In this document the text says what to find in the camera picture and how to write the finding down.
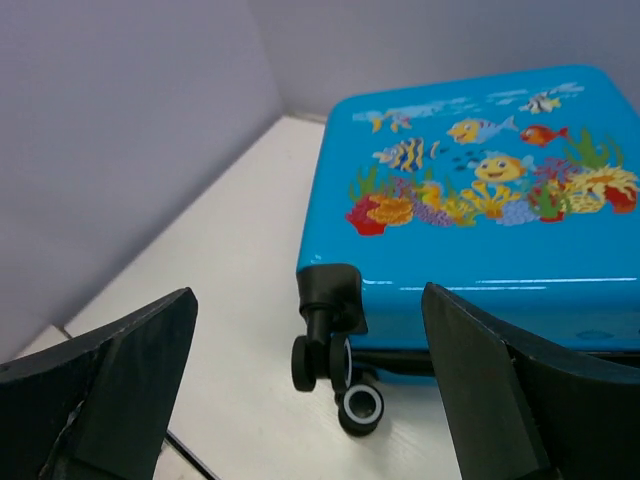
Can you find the blue hard-shell suitcase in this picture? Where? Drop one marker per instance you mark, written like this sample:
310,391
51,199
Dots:
519,192

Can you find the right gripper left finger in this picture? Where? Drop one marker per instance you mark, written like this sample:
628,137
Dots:
97,406

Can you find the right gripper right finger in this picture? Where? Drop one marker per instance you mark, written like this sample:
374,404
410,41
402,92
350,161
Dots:
519,406

